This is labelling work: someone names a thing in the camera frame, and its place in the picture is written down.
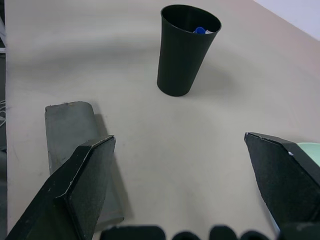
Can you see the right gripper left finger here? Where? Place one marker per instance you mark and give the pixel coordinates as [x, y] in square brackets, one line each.
[75, 190]

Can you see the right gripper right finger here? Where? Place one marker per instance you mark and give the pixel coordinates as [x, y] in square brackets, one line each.
[285, 180]

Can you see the grey glasses case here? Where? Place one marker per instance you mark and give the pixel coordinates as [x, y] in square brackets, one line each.
[70, 120]

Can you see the white marker with blue cap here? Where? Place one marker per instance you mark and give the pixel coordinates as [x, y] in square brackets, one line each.
[199, 30]

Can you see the black plastic cup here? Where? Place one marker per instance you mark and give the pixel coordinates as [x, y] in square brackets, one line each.
[180, 65]

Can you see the light green plate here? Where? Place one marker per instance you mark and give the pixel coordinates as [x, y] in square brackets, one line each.
[311, 150]

